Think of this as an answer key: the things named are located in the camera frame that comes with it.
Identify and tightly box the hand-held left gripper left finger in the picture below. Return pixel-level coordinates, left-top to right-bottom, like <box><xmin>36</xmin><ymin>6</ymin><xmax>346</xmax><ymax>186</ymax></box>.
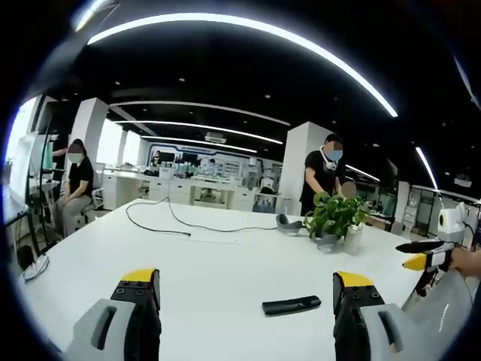
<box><xmin>62</xmin><ymin>268</ymin><xmax>162</xmax><ymax>361</ymax></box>

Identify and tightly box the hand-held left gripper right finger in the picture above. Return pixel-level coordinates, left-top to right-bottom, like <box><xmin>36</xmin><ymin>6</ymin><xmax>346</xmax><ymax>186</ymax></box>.
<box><xmin>332</xmin><ymin>271</ymin><xmax>428</xmax><ymax>361</ymax></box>

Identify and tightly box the black remote control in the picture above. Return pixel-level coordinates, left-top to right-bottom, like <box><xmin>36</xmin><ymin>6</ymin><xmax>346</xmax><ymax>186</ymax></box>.
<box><xmin>262</xmin><ymin>296</ymin><xmax>322</xmax><ymax>317</ymax></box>

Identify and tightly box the person's right hand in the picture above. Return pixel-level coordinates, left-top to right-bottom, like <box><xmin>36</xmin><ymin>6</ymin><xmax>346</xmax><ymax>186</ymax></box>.
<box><xmin>449</xmin><ymin>247</ymin><xmax>481</xmax><ymax>278</ymax></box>

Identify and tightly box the person's grey trouser leg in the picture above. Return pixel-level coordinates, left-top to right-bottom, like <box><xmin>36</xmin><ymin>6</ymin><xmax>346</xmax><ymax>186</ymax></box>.
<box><xmin>401</xmin><ymin>268</ymin><xmax>480</xmax><ymax>361</ymax></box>

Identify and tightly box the white plant pot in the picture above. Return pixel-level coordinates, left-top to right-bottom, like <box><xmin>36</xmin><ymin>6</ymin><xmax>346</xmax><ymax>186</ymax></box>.
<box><xmin>343</xmin><ymin>222</ymin><xmax>364</xmax><ymax>255</ymax></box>

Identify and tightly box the green potted plant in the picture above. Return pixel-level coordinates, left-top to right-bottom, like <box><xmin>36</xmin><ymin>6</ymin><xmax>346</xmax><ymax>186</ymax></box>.
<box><xmin>303</xmin><ymin>191</ymin><xmax>372</xmax><ymax>241</ymax></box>

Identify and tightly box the office chair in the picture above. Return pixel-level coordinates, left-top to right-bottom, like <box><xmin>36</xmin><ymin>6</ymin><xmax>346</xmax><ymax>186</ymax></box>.
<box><xmin>77</xmin><ymin>176</ymin><xmax>105</xmax><ymax>225</ymax></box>

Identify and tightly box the grey neck device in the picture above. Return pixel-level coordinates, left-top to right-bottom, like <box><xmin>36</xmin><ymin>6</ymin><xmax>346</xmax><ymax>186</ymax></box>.
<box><xmin>275</xmin><ymin>213</ymin><xmax>304</xmax><ymax>237</ymax></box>

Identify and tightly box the white counter desk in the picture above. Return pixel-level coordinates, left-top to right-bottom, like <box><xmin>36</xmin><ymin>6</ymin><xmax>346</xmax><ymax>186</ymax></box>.
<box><xmin>101</xmin><ymin>168</ymin><xmax>286</xmax><ymax>214</ymax></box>

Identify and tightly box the black cable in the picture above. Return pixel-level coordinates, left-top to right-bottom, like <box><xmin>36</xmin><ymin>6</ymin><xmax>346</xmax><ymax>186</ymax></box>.
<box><xmin>125</xmin><ymin>184</ymin><xmax>280</xmax><ymax>238</ymax></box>

